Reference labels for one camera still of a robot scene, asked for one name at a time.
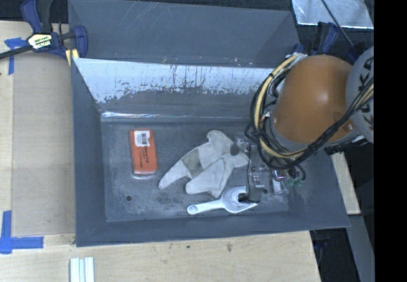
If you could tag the white plastic scoop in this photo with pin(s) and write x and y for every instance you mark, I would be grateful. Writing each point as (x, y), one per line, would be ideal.
(230, 202)

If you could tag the white cloth glove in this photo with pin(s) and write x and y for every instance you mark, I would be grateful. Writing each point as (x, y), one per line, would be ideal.
(210, 166)

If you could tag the orange flat block with label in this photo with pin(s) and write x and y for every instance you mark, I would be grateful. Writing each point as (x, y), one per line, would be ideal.
(143, 156)

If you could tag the grey metal bin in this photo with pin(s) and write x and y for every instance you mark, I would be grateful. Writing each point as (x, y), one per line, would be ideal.
(178, 29)

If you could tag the pale wood board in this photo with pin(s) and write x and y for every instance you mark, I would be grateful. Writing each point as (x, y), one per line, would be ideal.
(41, 147)

